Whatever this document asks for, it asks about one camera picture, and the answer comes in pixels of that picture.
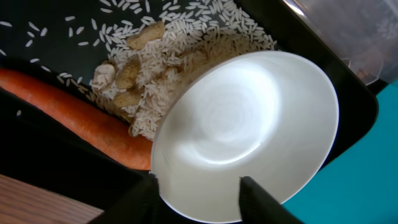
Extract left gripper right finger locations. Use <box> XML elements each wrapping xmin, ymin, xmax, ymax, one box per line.
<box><xmin>239</xmin><ymin>176</ymin><xmax>303</xmax><ymax>224</ymax></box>

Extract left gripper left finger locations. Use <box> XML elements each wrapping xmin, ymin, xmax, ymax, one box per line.
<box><xmin>89</xmin><ymin>174</ymin><xmax>192</xmax><ymax>224</ymax></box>

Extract clear plastic bin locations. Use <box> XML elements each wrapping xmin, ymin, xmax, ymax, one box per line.
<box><xmin>284</xmin><ymin>0</ymin><xmax>397</xmax><ymax>85</ymax></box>

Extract orange carrot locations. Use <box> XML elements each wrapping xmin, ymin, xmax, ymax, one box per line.
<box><xmin>1</xmin><ymin>68</ymin><xmax>152</xmax><ymax>170</ymax></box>

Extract spilled rice and nuts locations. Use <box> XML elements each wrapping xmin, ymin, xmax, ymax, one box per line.
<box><xmin>0</xmin><ymin>0</ymin><xmax>277</xmax><ymax>141</ymax></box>

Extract white bowl with nuts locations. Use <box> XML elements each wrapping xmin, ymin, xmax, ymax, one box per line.
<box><xmin>151</xmin><ymin>51</ymin><xmax>339</xmax><ymax>223</ymax></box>

